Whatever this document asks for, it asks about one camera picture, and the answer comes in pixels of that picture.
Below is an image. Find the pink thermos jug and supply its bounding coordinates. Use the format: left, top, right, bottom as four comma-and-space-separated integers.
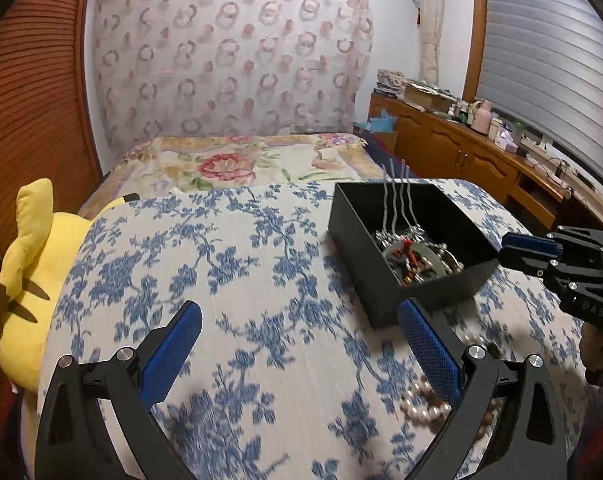
469, 100, 495, 135

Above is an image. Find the blue plastic bag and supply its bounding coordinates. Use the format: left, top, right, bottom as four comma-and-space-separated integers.
354, 112, 399, 134

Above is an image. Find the brown cardboard box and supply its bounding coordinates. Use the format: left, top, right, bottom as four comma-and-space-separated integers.
404, 80, 457, 112

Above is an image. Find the red bead bracelet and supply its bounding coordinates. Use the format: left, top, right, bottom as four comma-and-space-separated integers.
399, 242, 426, 281

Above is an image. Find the brown slatted wooden wardrobe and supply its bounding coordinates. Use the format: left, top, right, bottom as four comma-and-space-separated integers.
0, 0, 102, 311

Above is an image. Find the silver bangle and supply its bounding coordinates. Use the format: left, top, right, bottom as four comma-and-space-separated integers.
384, 240, 465, 281

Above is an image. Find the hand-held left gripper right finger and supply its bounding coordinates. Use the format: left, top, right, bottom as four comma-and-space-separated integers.
399, 297, 567, 480

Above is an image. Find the dark blue bed sheet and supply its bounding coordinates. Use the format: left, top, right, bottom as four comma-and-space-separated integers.
354, 132, 417, 182

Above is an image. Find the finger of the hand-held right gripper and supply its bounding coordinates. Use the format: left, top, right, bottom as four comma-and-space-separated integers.
500, 225, 603, 267
501, 252, 579, 292

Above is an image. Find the ring patterned sheer curtain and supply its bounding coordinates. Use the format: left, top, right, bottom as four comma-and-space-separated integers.
88, 0, 375, 148

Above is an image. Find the black square box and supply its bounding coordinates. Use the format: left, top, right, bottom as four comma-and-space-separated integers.
329, 179, 502, 331

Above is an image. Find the blue floral blanket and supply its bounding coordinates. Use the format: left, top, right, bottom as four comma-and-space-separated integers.
41, 177, 589, 480

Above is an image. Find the grey window blind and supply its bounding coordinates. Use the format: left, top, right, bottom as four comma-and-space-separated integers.
476, 0, 603, 156

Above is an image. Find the yellow plush toy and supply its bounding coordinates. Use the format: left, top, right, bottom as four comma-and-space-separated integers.
0, 177, 142, 393

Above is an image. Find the beige side curtain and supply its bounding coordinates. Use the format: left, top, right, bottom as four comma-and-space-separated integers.
414, 0, 442, 83

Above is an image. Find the pink floral bedspread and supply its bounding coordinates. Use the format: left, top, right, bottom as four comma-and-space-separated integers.
104, 132, 382, 196

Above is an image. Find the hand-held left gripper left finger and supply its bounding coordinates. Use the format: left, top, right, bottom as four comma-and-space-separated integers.
35, 300, 203, 480

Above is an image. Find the silver hair comb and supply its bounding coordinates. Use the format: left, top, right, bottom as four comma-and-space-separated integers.
376, 159, 425, 261

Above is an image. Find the long wooden cabinet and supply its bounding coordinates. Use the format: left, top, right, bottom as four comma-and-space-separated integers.
369, 92, 603, 231

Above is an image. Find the person's right hand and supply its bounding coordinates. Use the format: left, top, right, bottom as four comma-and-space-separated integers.
581, 317, 603, 387

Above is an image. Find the large pearl bracelet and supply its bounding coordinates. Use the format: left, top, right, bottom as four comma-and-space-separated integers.
400, 380, 457, 423

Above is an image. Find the brown wooden bead bracelet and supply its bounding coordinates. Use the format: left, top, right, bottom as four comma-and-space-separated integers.
474, 400, 503, 442

